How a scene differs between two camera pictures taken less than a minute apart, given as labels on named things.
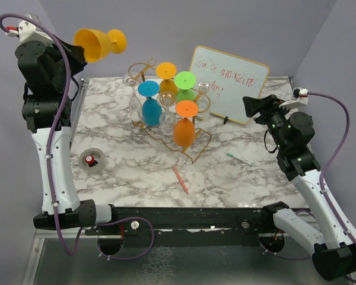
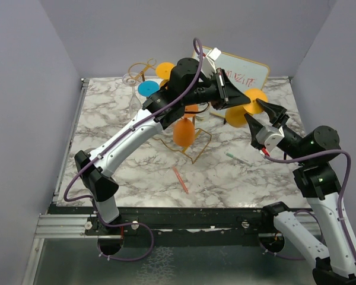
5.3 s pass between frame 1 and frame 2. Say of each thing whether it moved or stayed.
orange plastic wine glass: stayed
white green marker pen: stayed
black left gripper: moved
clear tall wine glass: stayed
